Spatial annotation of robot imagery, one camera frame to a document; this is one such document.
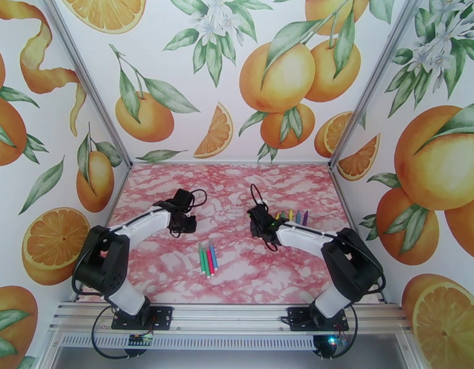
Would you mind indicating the blue marker pen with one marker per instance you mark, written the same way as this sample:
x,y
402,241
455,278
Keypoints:
x,y
298,217
214,256

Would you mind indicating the purple marker pen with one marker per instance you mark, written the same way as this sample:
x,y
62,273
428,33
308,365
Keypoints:
x,y
305,218

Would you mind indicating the red marker pen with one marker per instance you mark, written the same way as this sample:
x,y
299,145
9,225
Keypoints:
x,y
210,260

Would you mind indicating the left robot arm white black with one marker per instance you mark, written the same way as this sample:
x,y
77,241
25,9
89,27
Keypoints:
x,y
102,264

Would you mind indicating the small circuit board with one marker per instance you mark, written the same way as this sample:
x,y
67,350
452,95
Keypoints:
x,y
140,340

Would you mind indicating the grey metal tray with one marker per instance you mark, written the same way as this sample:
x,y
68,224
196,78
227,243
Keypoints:
x,y
229,360

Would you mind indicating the black round device with light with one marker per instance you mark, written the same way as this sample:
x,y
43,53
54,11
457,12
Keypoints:
x,y
325,348

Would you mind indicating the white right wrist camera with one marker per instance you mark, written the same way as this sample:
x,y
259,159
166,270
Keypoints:
x,y
263,204

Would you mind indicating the aluminium mounting rail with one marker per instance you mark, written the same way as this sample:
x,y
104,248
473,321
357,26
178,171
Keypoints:
x,y
229,316

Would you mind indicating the aluminium frame post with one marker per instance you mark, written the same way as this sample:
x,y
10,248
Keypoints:
x,y
376,76
85,76

